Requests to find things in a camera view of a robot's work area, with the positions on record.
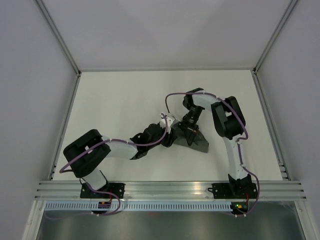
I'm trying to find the grey cloth napkin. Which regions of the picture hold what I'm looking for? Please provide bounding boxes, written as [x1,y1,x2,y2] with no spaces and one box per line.
[171,121,209,153]

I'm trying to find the aluminium frame post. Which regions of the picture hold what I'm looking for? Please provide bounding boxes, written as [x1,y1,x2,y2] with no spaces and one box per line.
[252,0,301,74]
[34,0,81,76]

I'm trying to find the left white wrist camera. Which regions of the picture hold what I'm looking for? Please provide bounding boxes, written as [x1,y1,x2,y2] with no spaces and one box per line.
[159,112,177,134]

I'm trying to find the aluminium front rail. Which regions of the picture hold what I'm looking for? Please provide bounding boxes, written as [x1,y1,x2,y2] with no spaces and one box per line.
[34,180,307,201]

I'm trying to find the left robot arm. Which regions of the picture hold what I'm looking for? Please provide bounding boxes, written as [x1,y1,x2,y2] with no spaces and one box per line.
[59,123,177,198]

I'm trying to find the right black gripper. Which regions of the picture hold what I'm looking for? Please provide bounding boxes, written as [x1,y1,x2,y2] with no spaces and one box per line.
[177,105,203,145]

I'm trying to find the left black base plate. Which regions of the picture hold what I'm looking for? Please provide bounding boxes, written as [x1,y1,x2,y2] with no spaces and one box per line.
[80,182,125,199]

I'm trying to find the left aluminium frame post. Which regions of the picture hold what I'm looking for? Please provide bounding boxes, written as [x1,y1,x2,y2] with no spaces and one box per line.
[34,0,81,76]

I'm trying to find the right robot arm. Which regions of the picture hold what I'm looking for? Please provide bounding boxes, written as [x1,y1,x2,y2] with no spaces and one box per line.
[177,88,260,199]

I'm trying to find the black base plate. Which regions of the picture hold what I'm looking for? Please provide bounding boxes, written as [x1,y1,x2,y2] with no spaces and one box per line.
[207,183,258,200]
[80,182,125,199]

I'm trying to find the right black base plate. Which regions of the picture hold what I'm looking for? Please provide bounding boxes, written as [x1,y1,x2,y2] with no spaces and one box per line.
[207,183,258,200]

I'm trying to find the right aluminium frame post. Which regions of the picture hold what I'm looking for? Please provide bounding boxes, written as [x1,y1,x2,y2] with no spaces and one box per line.
[252,0,301,74]

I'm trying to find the white slotted cable duct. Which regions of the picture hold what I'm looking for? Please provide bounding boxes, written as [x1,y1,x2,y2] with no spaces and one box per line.
[45,200,232,212]

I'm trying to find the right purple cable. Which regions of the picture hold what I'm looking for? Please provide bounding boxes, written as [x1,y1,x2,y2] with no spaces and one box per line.
[164,91,260,218]

